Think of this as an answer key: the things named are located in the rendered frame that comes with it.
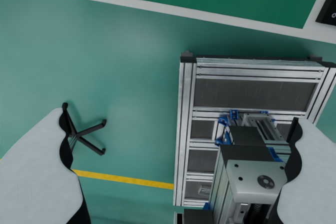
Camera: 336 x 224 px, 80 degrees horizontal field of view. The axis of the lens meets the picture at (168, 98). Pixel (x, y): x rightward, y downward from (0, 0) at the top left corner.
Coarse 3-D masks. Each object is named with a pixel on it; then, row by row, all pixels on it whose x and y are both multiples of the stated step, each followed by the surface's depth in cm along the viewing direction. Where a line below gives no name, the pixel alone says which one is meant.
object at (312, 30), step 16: (96, 0) 47; (112, 0) 47; (128, 0) 46; (144, 0) 46; (320, 0) 45; (192, 16) 48; (208, 16) 47; (224, 16) 47; (288, 32) 48; (304, 32) 48; (320, 32) 48
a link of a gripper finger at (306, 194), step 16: (304, 128) 10; (304, 144) 9; (320, 144) 9; (288, 160) 9; (304, 160) 8; (320, 160) 8; (288, 176) 9; (304, 176) 7; (320, 176) 7; (288, 192) 7; (304, 192) 7; (320, 192) 7; (272, 208) 7; (288, 208) 6; (304, 208) 6; (320, 208) 6
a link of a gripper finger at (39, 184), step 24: (48, 120) 10; (24, 144) 8; (48, 144) 8; (0, 168) 7; (24, 168) 7; (48, 168) 7; (0, 192) 6; (24, 192) 6; (48, 192) 6; (72, 192) 6; (0, 216) 6; (24, 216) 6; (48, 216) 6; (72, 216) 6
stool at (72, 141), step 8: (64, 104) 147; (104, 120) 154; (72, 128) 154; (88, 128) 154; (96, 128) 153; (72, 136) 155; (80, 136) 160; (72, 144) 150; (88, 144) 162; (96, 152) 165; (104, 152) 171
